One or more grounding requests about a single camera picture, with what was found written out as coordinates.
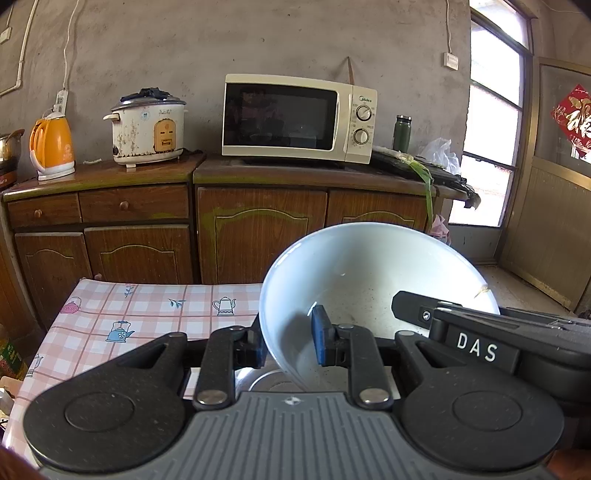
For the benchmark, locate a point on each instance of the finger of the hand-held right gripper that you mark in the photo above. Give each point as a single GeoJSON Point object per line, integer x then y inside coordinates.
{"type": "Point", "coordinates": [411, 310]}

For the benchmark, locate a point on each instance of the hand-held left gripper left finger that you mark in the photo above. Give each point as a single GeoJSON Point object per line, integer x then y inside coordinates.
{"type": "Point", "coordinates": [249, 348]}

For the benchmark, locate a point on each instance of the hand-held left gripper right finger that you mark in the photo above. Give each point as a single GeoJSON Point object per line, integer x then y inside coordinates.
{"type": "Point", "coordinates": [319, 337]}

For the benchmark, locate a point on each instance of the small stainless steel bowl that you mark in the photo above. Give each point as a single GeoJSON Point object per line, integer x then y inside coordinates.
{"type": "Point", "coordinates": [258, 381]}

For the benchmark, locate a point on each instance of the white bowl with blue pattern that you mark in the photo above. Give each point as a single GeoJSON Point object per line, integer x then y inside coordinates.
{"type": "Point", "coordinates": [360, 272]}

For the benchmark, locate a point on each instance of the pink fabric bundle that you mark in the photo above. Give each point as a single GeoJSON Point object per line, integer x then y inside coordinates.
{"type": "Point", "coordinates": [441, 228]}

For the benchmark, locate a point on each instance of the pink checked tablecloth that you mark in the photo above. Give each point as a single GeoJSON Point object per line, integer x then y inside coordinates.
{"type": "Point", "coordinates": [138, 314]}

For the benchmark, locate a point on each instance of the wooden two-door cabinet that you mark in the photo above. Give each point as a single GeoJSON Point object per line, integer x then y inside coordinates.
{"type": "Point", "coordinates": [258, 230]}

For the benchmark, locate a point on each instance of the green leek leaf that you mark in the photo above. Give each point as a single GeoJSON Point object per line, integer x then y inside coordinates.
{"type": "Point", "coordinates": [429, 184]}

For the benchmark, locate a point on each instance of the black flat cooktop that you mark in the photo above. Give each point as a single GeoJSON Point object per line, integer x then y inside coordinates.
{"type": "Point", "coordinates": [457, 182]}

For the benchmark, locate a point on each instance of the metal-framed door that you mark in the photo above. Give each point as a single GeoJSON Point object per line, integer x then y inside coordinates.
{"type": "Point", "coordinates": [545, 221]}

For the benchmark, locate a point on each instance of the wooden cabinet with drawers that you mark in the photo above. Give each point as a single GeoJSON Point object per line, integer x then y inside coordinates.
{"type": "Point", "coordinates": [138, 249]}

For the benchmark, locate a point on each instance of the clear plastic bag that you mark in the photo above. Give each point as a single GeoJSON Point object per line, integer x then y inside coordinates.
{"type": "Point", "coordinates": [438, 154]}

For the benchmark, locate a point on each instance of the green thermos bottle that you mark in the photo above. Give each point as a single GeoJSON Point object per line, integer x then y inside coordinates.
{"type": "Point", "coordinates": [402, 136]}

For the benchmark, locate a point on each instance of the window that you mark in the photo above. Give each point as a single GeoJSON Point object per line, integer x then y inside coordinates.
{"type": "Point", "coordinates": [489, 115]}

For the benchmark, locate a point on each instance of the cream microwave oven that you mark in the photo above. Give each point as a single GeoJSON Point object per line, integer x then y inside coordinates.
{"type": "Point", "coordinates": [277, 117]}

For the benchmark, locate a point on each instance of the white rice cooker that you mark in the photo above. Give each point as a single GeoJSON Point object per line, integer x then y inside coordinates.
{"type": "Point", "coordinates": [143, 129]}

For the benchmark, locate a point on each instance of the red paper decoration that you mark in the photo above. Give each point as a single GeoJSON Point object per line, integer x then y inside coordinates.
{"type": "Point", "coordinates": [575, 120]}

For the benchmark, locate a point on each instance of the wooden single-door cabinet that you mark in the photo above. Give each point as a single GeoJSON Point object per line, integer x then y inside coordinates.
{"type": "Point", "coordinates": [5, 277]}

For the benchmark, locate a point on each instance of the orange electric kettle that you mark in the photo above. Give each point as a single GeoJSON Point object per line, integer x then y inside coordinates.
{"type": "Point", "coordinates": [53, 147]}

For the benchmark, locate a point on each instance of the red-trimmed induction cooker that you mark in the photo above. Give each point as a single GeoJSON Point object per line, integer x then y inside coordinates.
{"type": "Point", "coordinates": [7, 173]}

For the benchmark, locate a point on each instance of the white power strip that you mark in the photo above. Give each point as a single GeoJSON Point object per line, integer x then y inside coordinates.
{"type": "Point", "coordinates": [60, 101]}

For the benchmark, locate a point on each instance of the steel cooking pot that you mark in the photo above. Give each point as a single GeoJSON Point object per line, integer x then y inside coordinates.
{"type": "Point", "coordinates": [9, 145]}

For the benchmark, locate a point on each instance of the white wall switch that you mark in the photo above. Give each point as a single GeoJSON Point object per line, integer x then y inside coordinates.
{"type": "Point", "coordinates": [5, 35]}
{"type": "Point", "coordinates": [451, 61]}

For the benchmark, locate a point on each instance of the white wall pipe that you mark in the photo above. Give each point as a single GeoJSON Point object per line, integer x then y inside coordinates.
{"type": "Point", "coordinates": [21, 60]}

